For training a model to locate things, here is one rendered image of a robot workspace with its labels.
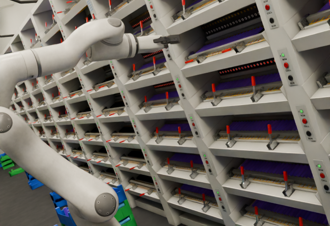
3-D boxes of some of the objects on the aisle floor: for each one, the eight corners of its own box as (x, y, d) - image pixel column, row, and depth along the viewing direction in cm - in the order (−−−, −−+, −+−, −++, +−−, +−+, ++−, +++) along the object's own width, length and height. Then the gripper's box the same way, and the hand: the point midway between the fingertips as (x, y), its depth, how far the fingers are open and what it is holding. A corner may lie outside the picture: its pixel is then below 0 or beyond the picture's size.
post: (245, 255, 204) (115, -112, 185) (233, 250, 213) (108, -101, 194) (276, 234, 213) (154, -117, 194) (263, 230, 221) (146, -107, 203)
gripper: (138, 29, 143) (183, 26, 151) (119, 39, 159) (161, 36, 166) (142, 51, 143) (186, 47, 151) (123, 59, 159) (164, 55, 167)
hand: (171, 41), depth 158 cm, fingers open, 8 cm apart
